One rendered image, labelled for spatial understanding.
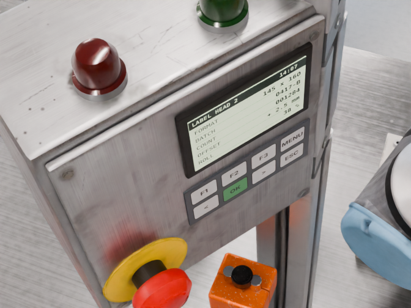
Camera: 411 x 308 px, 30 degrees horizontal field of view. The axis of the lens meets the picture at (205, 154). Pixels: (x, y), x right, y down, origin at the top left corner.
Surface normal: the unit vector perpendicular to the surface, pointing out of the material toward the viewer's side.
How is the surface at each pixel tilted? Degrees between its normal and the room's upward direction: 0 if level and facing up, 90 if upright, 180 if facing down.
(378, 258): 96
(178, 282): 55
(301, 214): 90
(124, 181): 90
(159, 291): 48
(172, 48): 0
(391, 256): 96
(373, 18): 0
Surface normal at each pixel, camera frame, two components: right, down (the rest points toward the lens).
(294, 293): -0.37, 0.79
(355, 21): -0.07, -0.54
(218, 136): 0.54, 0.69
